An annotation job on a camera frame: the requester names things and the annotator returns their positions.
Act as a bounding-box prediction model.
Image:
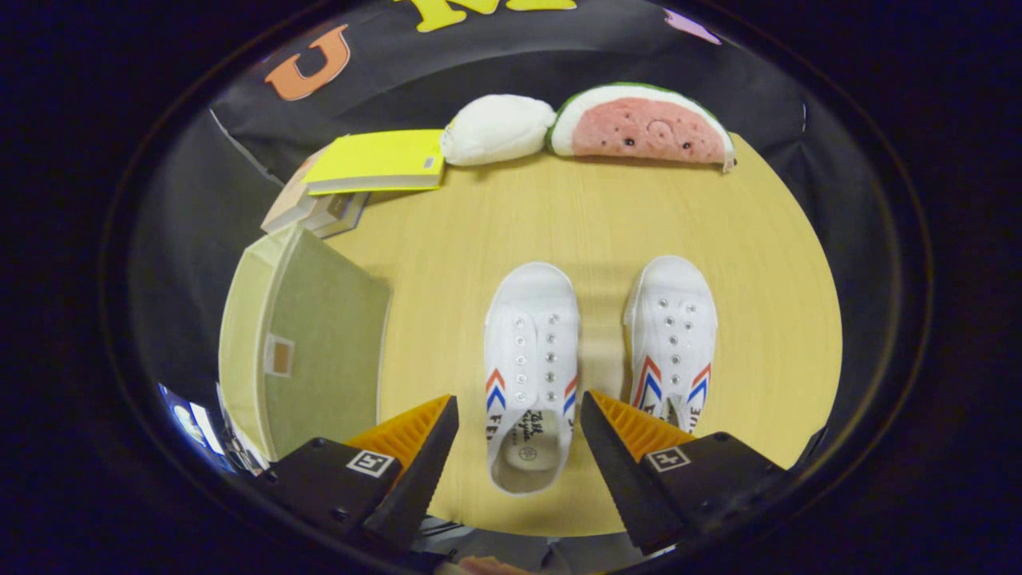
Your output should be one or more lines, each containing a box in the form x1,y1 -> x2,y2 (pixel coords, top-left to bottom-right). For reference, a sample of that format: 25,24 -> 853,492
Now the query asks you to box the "yellow book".
302,129 -> 446,196

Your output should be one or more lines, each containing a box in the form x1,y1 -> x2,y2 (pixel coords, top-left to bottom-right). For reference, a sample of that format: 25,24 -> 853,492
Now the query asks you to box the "watermelon slice plush toy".
546,82 -> 737,173

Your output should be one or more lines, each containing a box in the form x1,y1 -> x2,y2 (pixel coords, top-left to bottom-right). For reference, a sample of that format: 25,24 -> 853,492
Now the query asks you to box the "white shoe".
483,262 -> 581,498
623,256 -> 719,436

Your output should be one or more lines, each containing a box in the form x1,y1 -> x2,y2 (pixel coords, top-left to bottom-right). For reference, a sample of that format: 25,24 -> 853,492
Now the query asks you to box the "white plush toy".
440,94 -> 557,167

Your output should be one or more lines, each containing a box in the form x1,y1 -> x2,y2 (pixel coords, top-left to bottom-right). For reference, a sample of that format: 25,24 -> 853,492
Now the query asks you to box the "tan book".
261,148 -> 336,235

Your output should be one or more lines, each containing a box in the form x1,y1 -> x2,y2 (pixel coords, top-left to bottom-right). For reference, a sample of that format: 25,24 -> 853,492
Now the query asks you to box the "green fabric storage box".
218,224 -> 394,464

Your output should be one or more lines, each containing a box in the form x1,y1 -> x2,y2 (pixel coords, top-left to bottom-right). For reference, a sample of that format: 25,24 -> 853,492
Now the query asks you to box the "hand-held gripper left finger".
267,395 -> 461,552

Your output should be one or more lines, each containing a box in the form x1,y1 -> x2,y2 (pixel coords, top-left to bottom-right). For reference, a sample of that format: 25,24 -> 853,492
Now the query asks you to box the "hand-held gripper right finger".
580,390 -> 787,556

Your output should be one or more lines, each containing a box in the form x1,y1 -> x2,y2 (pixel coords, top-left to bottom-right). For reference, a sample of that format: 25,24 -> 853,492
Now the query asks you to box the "computer monitor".
160,383 -> 268,478

